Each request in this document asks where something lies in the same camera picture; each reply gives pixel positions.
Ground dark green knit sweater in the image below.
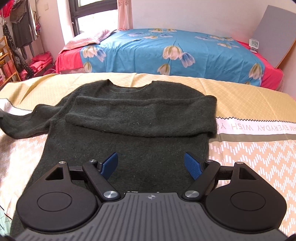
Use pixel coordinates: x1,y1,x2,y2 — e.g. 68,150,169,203
0,79,218,237

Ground hanging dark clothes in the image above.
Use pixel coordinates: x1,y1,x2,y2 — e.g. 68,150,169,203
1,1,37,79

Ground patterned beige table cloth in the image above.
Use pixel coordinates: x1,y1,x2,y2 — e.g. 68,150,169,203
1,73,295,235

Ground red bed sheet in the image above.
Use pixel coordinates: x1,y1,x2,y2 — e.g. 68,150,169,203
55,45,283,91

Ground blue floral bed quilt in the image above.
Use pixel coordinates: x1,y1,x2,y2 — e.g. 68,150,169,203
80,28,265,86

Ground pink pillow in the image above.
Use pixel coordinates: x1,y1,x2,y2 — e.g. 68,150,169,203
61,30,115,52

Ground small digital clock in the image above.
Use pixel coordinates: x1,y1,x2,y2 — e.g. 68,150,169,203
249,38,259,53

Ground wooden shelf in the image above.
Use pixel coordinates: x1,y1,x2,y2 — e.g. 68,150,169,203
0,36,21,89

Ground window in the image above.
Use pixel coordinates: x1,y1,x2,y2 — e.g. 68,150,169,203
68,0,118,35

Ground pink curtain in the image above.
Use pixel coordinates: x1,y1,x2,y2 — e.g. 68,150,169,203
117,0,133,30

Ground grey board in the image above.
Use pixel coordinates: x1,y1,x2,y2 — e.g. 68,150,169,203
252,5,296,68

